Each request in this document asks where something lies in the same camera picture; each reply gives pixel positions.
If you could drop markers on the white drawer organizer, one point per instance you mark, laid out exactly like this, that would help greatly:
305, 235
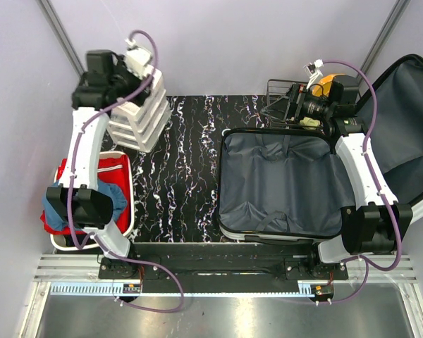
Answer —
139, 127

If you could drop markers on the wrist white camera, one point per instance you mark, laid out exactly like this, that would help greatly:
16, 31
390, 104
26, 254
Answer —
314, 71
137, 59

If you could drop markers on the red cloth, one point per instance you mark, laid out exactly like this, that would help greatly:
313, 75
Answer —
113, 181

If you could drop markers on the green ceramic mug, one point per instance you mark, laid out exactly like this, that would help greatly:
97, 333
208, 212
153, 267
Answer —
310, 124

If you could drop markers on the white plastic basin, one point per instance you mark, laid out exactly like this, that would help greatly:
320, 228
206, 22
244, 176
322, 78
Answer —
63, 242

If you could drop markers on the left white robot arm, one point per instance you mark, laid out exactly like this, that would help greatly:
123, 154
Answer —
93, 101

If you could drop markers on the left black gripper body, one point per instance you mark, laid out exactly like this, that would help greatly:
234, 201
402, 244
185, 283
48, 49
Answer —
125, 82

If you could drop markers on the black wire dish rack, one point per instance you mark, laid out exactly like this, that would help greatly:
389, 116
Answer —
275, 89

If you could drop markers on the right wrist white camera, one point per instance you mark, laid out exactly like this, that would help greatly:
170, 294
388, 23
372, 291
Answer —
314, 71

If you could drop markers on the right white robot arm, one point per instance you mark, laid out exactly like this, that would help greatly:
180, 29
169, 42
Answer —
378, 221

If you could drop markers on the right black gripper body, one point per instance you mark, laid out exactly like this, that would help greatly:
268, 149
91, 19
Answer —
306, 105

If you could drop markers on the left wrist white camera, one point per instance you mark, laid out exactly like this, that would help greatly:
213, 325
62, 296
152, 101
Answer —
137, 59

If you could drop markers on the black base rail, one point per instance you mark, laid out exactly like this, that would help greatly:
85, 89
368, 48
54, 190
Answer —
290, 260

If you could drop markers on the yellow round plate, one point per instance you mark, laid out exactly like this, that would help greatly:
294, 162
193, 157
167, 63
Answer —
328, 82

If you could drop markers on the black white space suitcase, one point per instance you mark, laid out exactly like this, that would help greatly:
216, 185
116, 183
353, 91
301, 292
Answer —
289, 184

